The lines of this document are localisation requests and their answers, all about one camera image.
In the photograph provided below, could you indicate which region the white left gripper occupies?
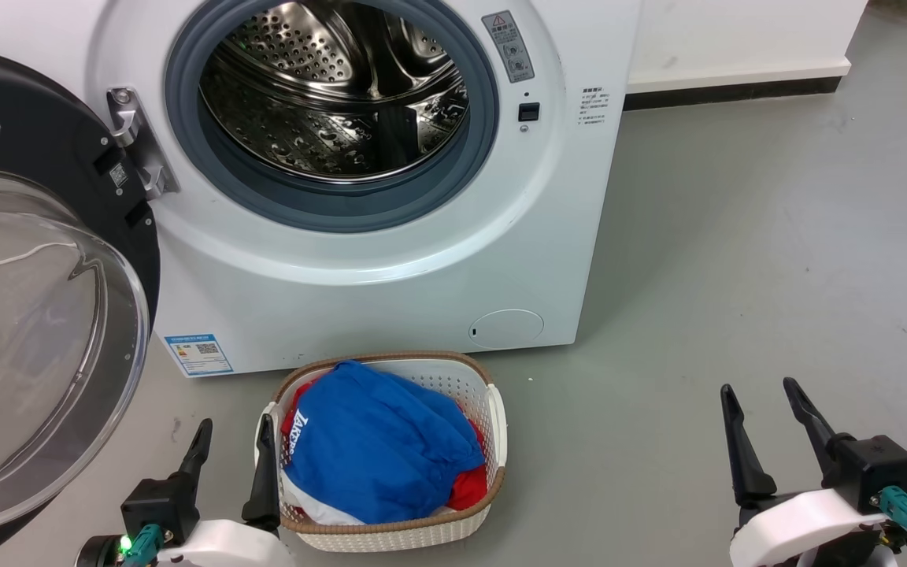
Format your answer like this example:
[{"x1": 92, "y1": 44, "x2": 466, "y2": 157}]
[{"x1": 156, "y1": 413, "x2": 297, "y2": 567}]

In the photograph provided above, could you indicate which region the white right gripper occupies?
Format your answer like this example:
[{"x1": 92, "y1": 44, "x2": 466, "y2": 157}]
[{"x1": 720, "y1": 377, "x2": 891, "y2": 567}]

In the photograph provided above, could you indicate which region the black round glass washer door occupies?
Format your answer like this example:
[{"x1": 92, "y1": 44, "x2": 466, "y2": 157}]
[{"x1": 0, "y1": 45, "x2": 161, "y2": 566}]

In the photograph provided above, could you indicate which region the white front-load washing machine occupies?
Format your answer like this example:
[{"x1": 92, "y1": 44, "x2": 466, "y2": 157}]
[{"x1": 0, "y1": 0, "x2": 643, "y2": 377}]

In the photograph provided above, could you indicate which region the silver metal door hinge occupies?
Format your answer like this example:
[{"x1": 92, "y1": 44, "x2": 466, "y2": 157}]
[{"x1": 106, "y1": 87, "x2": 180, "y2": 201}]

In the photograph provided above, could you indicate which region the blue energy label sticker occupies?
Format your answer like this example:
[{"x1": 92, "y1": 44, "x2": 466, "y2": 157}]
[{"x1": 164, "y1": 334, "x2": 234, "y2": 377}]

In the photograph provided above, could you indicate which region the blue garment with white lettering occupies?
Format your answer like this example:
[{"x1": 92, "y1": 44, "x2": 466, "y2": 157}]
[{"x1": 283, "y1": 361, "x2": 487, "y2": 524}]

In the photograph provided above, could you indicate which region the red garment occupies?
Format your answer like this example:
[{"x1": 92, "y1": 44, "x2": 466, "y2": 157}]
[{"x1": 280, "y1": 380, "x2": 490, "y2": 511}]

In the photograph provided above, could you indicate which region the white woven laundry basket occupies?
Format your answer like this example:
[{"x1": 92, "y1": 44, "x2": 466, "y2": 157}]
[{"x1": 255, "y1": 351, "x2": 508, "y2": 552}]

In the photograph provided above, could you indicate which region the round white filter cover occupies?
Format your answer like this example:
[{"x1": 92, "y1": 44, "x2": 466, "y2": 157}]
[{"x1": 468, "y1": 309, "x2": 545, "y2": 350}]

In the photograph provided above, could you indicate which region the stainless steel washer drum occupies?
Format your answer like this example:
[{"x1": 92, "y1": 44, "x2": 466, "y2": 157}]
[{"x1": 199, "y1": 0, "x2": 470, "y2": 184}]

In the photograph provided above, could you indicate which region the white printed text sticker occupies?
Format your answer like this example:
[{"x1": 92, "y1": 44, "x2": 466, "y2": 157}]
[{"x1": 577, "y1": 87, "x2": 610, "y2": 127}]

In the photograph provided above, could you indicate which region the grey warning sticker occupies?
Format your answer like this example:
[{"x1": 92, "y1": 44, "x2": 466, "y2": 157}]
[{"x1": 482, "y1": 10, "x2": 535, "y2": 83}]

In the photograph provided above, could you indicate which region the teal left camera plug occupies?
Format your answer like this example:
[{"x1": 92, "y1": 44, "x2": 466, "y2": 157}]
[{"x1": 121, "y1": 524, "x2": 165, "y2": 567}]

